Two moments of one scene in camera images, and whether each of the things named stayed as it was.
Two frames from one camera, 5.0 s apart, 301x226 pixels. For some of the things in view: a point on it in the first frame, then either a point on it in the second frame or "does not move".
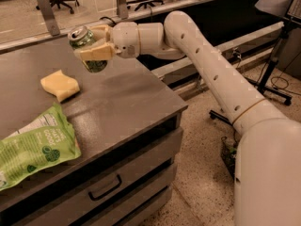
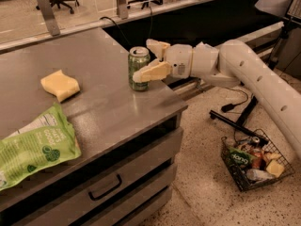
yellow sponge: (60, 85) does not move
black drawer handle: (119, 180) does not move
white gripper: (125, 39) → (179, 61)
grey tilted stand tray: (276, 0) does not move
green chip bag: (48, 141) does not move
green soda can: (80, 37) → (138, 57)
